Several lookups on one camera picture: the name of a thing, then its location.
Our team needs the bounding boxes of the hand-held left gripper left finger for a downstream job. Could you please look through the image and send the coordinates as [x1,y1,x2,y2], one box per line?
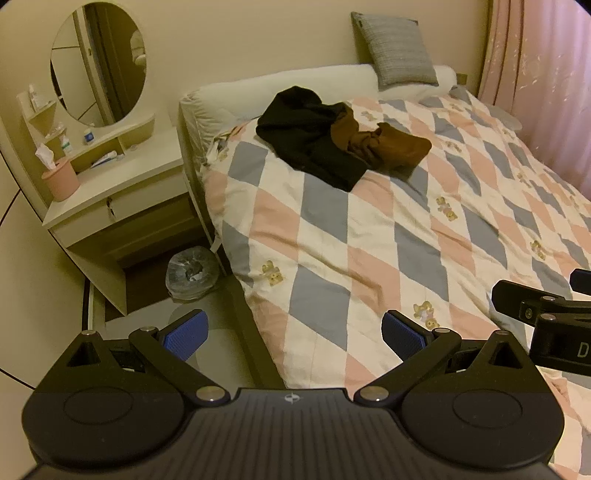
[34,310,232,407]

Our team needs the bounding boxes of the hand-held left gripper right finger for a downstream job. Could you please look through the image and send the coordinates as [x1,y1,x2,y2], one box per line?
[353,310,552,407]

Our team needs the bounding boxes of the brown pants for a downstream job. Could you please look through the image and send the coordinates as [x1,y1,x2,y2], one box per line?
[330,104,432,174]

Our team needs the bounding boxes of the trash bin with plastic bag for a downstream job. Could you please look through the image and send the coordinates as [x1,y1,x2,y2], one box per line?
[165,247,220,301]

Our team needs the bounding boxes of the checkered teddy bear quilt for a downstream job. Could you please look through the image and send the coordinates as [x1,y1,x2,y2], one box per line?
[203,85,591,467]

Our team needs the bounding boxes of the cream vanity table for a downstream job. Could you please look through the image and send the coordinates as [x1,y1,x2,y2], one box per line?
[16,90,215,317]

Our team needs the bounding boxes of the pink tissue holder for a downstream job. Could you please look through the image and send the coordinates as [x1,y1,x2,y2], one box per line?
[41,157,80,202]

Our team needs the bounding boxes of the pink curtain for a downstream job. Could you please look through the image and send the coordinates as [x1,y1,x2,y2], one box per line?
[475,0,591,204]

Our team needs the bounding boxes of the white tissue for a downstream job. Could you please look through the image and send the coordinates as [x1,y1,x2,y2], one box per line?
[34,142,57,171]

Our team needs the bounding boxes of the black garment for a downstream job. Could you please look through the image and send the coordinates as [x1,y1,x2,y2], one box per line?
[256,85,370,192]

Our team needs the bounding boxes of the grey pillow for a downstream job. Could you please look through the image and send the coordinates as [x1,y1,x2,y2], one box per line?
[351,11,439,90]

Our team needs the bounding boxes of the oval mirror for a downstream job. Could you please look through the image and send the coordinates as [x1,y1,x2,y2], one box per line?
[50,1,147,127]

